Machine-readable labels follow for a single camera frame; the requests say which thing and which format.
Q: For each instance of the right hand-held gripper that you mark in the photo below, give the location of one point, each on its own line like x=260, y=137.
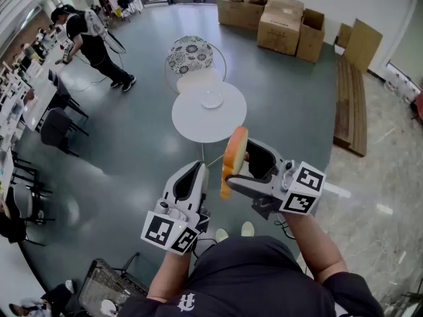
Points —
x=302, y=190

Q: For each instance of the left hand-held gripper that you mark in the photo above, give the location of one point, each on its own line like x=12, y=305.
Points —
x=158, y=230

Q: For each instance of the toast bread slice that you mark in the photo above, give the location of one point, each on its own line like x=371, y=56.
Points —
x=235, y=150

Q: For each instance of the small white plate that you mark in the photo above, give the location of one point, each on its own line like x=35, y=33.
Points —
x=212, y=99

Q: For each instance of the person's right forearm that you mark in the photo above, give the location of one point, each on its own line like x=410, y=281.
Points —
x=314, y=249

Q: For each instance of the person's left forearm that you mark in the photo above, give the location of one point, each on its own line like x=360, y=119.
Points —
x=168, y=276

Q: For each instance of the person's left shoe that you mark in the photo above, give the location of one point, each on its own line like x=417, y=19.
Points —
x=221, y=235

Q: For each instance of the person's shoe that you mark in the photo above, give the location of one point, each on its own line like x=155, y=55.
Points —
x=247, y=229
x=221, y=235

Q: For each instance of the person's right shoe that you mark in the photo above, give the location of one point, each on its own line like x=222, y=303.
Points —
x=247, y=229

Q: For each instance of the round white side table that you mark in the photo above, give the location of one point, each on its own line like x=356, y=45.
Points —
x=198, y=117

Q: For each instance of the person's black shirt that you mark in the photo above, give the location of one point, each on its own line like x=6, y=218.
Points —
x=248, y=276

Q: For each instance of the floral backed white chair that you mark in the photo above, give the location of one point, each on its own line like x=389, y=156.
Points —
x=195, y=81

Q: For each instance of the open laptop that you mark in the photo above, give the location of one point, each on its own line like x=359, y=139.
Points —
x=105, y=286

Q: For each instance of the floral black white cushion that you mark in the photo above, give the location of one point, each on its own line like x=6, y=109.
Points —
x=190, y=55

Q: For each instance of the pile of cardboard boxes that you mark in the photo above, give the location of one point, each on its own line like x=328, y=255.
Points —
x=279, y=28

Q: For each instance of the small flat cardboard sheet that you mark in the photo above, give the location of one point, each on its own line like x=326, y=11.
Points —
x=344, y=35

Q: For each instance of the dark upholstered chair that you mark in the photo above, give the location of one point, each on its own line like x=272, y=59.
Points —
x=62, y=94

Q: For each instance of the large flat cardboard sheet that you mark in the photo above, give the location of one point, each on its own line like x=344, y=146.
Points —
x=363, y=45

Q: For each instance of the plastic wrapped bottle pack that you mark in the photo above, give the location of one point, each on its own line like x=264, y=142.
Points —
x=401, y=83

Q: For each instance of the yellow bag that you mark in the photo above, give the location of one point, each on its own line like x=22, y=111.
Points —
x=118, y=12

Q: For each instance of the black equipment pile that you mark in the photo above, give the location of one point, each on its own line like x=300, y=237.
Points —
x=404, y=305

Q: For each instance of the grey back black frame chair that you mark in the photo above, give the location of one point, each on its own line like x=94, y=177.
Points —
x=23, y=200

